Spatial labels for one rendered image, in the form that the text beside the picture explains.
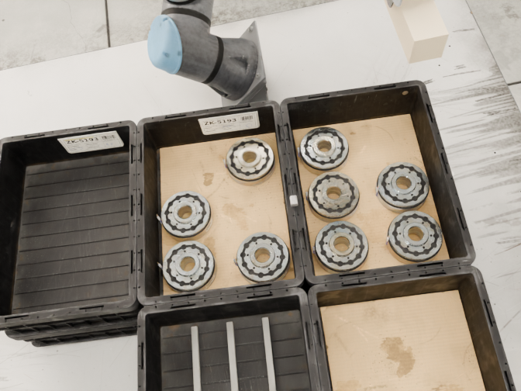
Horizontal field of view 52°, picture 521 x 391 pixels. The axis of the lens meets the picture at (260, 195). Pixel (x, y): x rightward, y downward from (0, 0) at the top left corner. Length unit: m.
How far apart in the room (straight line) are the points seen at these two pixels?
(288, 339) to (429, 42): 0.59
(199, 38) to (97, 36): 1.47
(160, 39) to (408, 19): 0.53
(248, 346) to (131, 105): 0.74
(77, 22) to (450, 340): 2.24
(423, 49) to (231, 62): 0.47
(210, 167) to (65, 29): 1.73
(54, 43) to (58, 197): 1.58
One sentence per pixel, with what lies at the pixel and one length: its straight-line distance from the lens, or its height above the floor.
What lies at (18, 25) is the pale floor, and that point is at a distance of 2.92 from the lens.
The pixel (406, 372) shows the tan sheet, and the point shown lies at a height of 0.83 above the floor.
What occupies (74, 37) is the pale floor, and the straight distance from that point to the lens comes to 2.74.
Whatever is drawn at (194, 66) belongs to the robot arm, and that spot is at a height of 0.90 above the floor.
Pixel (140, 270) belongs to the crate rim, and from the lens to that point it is 1.01.
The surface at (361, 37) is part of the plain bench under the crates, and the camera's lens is 1.54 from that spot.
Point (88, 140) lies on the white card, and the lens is 1.21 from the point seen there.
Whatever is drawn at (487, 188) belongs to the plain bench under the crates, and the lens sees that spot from 1.34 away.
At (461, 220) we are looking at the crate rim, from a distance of 1.03.
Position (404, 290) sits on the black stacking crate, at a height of 0.87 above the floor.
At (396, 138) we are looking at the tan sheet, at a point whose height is 0.83.
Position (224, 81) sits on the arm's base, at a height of 0.83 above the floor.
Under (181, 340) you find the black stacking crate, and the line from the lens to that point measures 1.06.
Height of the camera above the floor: 1.84
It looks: 64 degrees down
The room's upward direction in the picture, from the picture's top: 12 degrees counter-clockwise
